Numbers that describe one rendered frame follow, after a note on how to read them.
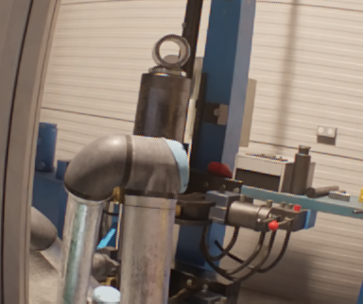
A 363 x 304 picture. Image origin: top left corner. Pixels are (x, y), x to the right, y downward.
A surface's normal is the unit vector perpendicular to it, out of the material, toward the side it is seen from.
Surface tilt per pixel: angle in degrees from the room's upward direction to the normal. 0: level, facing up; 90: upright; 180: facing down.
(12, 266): 90
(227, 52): 90
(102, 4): 90
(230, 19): 90
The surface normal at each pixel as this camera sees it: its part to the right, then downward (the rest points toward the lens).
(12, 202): -0.09, 0.04
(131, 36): -0.55, -0.03
